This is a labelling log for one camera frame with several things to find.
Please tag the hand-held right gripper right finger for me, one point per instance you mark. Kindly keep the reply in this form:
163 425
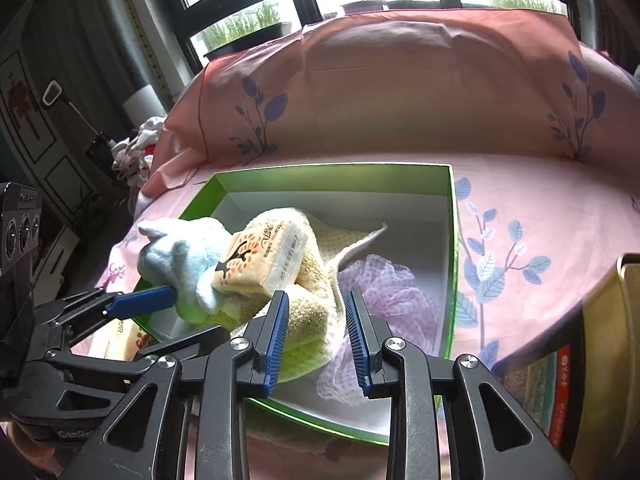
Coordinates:
359 345

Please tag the light blue plush toy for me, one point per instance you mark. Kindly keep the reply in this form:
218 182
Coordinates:
170 255

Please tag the person's left hand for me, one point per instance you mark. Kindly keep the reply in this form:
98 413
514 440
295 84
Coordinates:
30 452

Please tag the dark panelled door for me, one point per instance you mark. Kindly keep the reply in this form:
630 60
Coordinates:
30 125

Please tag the green cardboard box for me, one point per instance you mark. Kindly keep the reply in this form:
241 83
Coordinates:
400 210

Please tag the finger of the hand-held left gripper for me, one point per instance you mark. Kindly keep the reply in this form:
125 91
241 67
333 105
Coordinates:
190 347
145 301

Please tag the purple mesh bath pouf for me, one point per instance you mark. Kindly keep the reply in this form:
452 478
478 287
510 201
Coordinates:
400 300

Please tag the grey round flowerpot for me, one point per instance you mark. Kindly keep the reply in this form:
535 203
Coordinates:
362 7

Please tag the white cylinder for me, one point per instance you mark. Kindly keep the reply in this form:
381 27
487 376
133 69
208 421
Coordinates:
145 105

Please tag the upright stick vacuum cleaner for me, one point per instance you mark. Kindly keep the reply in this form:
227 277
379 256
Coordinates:
100 147

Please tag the dark rectangular planter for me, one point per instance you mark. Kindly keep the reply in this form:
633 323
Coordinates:
410 5

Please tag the pile of clothes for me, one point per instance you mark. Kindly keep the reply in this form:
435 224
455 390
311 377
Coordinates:
137 150

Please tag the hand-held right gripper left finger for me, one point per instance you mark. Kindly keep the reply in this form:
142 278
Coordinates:
275 345

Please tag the long black planter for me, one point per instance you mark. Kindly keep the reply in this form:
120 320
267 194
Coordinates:
250 40

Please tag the grey curtain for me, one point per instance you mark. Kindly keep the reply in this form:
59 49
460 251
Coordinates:
115 35
610 25

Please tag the planter with green shrubs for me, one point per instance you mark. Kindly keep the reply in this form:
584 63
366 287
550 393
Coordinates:
525 2

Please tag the yellow terry towel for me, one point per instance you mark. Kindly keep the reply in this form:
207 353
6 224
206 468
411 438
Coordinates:
315 280

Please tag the black and gold tea tin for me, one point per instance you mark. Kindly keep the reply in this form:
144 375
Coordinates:
610 320

